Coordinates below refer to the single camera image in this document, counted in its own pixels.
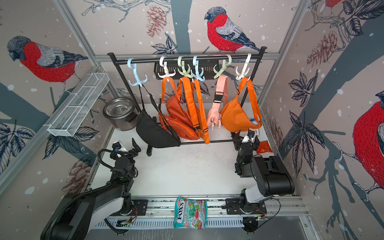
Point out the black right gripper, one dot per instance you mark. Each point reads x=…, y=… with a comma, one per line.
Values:
x=239, y=144

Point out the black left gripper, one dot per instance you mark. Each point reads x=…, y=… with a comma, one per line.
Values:
x=132, y=153

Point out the black waist bag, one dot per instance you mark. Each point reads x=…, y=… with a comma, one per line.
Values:
x=152, y=133

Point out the pink waist bag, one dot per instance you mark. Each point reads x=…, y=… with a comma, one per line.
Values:
x=214, y=117

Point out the dark orange waist bag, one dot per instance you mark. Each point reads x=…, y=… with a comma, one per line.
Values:
x=177, y=117

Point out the orange backpack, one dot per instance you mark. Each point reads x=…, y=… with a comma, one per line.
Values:
x=204, y=132

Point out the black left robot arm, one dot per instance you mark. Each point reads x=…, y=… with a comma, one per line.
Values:
x=77, y=214

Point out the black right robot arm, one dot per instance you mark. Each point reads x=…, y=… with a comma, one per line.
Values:
x=271, y=176

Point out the light blue hook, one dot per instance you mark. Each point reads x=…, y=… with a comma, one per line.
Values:
x=134, y=68
x=198, y=73

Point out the white hook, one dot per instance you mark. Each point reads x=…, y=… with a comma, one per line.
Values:
x=163, y=64
x=245, y=70

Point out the light green hook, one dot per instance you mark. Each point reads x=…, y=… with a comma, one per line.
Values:
x=182, y=68
x=225, y=64

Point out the Fox's candy bag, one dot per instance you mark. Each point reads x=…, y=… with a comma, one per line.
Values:
x=190, y=213

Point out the red snack packet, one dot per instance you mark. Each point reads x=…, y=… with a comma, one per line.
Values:
x=264, y=147

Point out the stainless steel rice cooker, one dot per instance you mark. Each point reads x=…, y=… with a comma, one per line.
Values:
x=122, y=113

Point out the black clothes rack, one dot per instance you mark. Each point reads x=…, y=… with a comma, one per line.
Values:
x=146, y=59

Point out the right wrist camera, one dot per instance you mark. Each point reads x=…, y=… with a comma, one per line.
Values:
x=249, y=138

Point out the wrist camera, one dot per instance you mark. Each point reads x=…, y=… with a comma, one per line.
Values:
x=116, y=148
x=249, y=138

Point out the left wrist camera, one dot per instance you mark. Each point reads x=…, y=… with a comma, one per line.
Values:
x=116, y=148

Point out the white wire mesh shelf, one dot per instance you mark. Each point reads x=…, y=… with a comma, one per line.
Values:
x=67, y=121

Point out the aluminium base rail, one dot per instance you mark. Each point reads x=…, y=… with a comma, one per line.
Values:
x=158, y=213

